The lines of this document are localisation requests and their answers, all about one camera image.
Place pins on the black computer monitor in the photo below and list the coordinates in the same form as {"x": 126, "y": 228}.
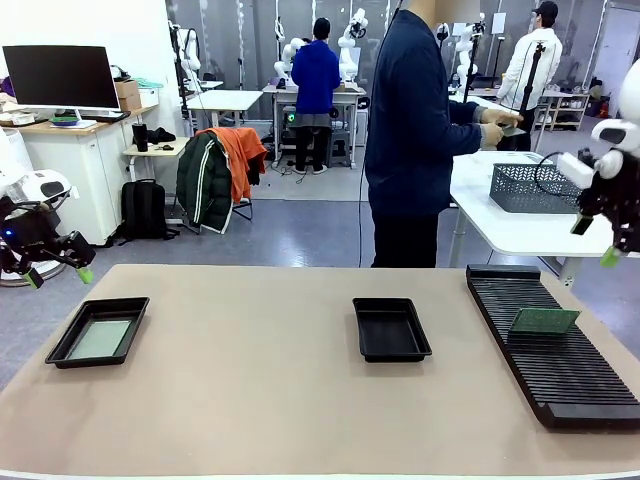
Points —
{"x": 60, "y": 75}

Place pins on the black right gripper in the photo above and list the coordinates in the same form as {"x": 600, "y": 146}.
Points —
{"x": 620, "y": 195}

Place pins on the orange jacket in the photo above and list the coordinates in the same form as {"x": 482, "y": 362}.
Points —
{"x": 245, "y": 150}

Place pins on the person's left forearm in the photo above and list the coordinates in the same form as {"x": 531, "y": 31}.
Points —
{"x": 465, "y": 111}

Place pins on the person in blue hoodie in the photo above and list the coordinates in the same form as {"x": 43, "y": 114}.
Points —
{"x": 315, "y": 75}

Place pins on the person in white jacket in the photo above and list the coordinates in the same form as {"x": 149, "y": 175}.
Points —
{"x": 530, "y": 65}

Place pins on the person in navy jacket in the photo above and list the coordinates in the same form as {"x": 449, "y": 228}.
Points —
{"x": 405, "y": 150}

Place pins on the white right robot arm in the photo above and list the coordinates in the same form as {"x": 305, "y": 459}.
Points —
{"x": 627, "y": 115}

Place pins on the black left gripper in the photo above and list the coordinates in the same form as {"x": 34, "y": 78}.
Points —
{"x": 25, "y": 230}

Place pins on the grey mesh basket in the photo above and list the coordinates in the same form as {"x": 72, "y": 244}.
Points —
{"x": 525, "y": 190}

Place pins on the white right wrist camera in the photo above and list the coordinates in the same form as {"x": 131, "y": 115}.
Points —
{"x": 575, "y": 169}

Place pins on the black backpack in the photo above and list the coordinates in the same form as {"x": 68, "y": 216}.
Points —
{"x": 144, "y": 210}

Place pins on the black slotted board rack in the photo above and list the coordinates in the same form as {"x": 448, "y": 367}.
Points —
{"x": 565, "y": 370}

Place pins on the white cabinet desk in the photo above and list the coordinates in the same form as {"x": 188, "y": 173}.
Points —
{"x": 85, "y": 160}

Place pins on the white work table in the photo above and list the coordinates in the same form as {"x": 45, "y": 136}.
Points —
{"x": 510, "y": 230}

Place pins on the small beige side table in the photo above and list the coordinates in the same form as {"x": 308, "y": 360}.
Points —
{"x": 160, "y": 150}

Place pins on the person's right hand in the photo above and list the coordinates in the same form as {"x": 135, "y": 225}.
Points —
{"x": 492, "y": 135}

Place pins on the white lab robot arm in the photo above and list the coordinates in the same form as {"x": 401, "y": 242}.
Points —
{"x": 350, "y": 50}
{"x": 190, "y": 55}
{"x": 287, "y": 55}
{"x": 465, "y": 50}

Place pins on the black plastic ESD tray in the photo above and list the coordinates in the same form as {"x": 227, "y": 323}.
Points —
{"x": 65, "y": 345}
{"x": 390, "y": 332}

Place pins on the brown cardboard box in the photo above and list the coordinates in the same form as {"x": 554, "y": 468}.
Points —
{"x": 127, "y": 95}

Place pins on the black cloth bundle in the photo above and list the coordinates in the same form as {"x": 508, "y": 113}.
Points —
{"x": 161, "y": 136}

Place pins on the green circuit board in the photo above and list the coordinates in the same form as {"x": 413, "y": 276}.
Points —
{"x": 545, "y": 321}
{"x": 100, "y": 340}
{"x": 515, "y": 131}

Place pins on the black tumbler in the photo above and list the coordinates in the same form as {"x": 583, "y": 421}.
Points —
{"x": 140, "y": 137}

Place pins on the wooden storage shelf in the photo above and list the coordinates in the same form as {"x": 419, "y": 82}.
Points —
{"x": 570, "y": 107}

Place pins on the dark green striped jacket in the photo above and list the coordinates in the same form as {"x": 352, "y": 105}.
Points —
{"x": 205, "y": 180}

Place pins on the person's right forearm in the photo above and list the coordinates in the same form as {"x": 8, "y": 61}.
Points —
{"x": 465, "y": 137}

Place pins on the person's left hand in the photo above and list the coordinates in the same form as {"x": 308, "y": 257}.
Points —
{"x": 500, "y": 116}

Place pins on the grey plastic stool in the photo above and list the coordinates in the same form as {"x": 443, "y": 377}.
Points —
{"x": 338, "y": 147}

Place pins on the black camera tripod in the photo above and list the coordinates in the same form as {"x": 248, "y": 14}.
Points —
{"x": 530, "y": 85}
{"x": 470, "y": 70}

